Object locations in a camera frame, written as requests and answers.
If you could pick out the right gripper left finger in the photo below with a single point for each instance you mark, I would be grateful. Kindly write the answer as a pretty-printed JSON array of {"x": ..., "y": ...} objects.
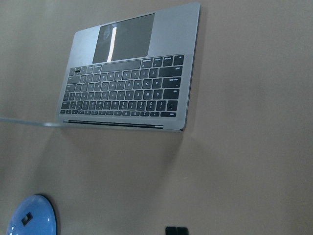
[{"x": 171, "y": 231}]

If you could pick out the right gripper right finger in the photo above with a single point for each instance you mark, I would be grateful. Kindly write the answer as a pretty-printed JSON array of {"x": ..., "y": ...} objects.
[{"x": 182, "y": 231}]

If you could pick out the grey laptop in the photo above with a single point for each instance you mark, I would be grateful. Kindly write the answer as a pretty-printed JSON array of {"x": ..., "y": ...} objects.
[{"x": 134, "y": 73}]

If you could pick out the blue desk lamp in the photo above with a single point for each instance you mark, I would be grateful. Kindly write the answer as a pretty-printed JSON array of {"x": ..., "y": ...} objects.
[{"x": 35, "y": 215}]

